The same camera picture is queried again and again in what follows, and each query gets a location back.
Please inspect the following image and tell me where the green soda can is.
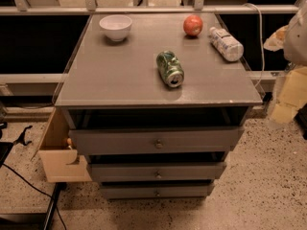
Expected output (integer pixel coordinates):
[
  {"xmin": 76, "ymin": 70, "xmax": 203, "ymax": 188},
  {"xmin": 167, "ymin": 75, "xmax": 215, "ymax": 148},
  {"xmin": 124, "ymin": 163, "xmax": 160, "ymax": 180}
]
[{"xmin": 156, "ymin": 51, "xmax": 184, "ymax": 88}]

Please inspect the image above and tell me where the black cable on floor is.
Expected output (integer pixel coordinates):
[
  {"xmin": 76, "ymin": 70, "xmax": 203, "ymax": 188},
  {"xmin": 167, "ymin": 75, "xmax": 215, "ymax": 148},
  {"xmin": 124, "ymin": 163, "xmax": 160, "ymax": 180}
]
[{"xmin": 2, "ymin": 163, "xmax": 68, "ymax": 230}]

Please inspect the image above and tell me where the red apple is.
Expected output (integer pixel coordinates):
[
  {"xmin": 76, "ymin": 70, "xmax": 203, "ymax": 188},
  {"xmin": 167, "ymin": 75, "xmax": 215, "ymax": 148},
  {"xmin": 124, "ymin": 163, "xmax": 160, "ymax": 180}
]
[{"xmin": 183, "ymin": 15, "xmax": 203, "ymax": 36}]

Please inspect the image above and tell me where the white cable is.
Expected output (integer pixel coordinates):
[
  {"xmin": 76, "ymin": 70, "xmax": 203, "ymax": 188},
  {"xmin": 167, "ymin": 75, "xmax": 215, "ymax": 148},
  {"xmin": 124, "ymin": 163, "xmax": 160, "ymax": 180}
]
[{"xmin": 243, "ymin": 2, "xmax": 267, "ymax": 88}]

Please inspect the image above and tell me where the white bowl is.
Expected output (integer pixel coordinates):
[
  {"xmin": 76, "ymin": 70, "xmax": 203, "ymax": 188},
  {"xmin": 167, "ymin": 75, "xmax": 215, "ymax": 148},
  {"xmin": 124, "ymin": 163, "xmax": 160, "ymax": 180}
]
[{"xmin": 99, "ymin": 14, "xmax": 132, "ymax": 41}]

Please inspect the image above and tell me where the grey drawer cabinet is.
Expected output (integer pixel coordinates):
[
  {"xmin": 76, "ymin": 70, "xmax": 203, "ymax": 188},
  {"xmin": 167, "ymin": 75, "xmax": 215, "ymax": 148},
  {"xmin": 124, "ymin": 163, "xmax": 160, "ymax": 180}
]
[{"xmin": 56, "ymin": 13, "xmax": 262, "ymax": 188}]

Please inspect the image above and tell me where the black floor stand base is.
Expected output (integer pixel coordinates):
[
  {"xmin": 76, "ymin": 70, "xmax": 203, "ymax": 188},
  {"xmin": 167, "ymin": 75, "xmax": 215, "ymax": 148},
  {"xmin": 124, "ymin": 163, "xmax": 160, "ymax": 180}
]
[{"xmin": 0, "ymin": 182, "xmax": 67, "ymax": 230}]

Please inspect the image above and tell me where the grey bottom drawer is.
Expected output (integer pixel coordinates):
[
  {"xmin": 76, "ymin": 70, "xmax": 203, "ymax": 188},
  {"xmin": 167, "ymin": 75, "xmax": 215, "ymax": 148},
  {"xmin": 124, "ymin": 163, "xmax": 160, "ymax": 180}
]
[{"xmin": 101, "ymin": 182, "xmax": 214, "ymax": 199}]

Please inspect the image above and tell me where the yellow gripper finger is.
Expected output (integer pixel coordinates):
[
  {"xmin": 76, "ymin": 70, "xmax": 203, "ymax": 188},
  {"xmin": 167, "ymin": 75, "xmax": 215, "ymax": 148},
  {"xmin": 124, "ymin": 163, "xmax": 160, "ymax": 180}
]
[
  {"xmin": 264, "ymin": 26, "xmax": 288, "ymax": 52},
  {"xmin": 271, "ymin": 66, "xmax": 307, "ymax": 124}
]

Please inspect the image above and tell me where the clear plastic water bottle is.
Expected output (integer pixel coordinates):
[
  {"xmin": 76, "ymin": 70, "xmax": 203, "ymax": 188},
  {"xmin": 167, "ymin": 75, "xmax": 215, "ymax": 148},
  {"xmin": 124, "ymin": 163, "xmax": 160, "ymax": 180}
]
[{"xmin": 209, "ymin": 27, "xmax": 244, "ymax": 62}]

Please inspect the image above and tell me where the black clamp tool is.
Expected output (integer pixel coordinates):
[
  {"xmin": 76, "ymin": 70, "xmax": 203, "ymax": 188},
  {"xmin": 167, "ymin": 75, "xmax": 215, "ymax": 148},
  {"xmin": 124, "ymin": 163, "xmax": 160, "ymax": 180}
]
[{"xmin": 13, "ymin": 126, "xmax": 32, "ymax": 146}]

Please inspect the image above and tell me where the grey middle drawer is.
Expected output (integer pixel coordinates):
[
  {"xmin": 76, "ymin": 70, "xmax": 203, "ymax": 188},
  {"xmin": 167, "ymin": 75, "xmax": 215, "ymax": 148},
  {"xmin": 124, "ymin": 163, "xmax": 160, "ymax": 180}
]
[{"xmin": 88, "ymin": 162, "xmax": 226, "ymax": 182}]

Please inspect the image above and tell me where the light wooden side drawer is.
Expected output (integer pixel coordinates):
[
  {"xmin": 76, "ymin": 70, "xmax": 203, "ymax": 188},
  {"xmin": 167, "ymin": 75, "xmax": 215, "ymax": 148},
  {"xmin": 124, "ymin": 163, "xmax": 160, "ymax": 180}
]
[{"xmin": 37, "ymin": 109, "xmax": 91, "ymax": 182}]

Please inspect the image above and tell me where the grey drawer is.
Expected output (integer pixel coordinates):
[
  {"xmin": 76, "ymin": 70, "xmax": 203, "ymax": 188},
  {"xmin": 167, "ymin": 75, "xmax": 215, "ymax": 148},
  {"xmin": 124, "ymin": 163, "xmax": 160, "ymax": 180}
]
[
  {"xmin": 101, "ymin": 182, "xmax": 214, "ymax": 199},
  {"xmin": 69, "ymin": 126, "xmax": 244, "ymax": 155},
  {"xmin": 88, "ymin": 162, "xmax": 226, "ymax": 182}
]

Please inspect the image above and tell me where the grey top drawer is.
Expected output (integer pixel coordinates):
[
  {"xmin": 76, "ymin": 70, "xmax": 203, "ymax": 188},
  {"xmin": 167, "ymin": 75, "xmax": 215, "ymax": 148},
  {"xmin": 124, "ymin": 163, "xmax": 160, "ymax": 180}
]
[{"xmin": 69, "ymin": 126, "xmax": 244, "ymax": 155}]

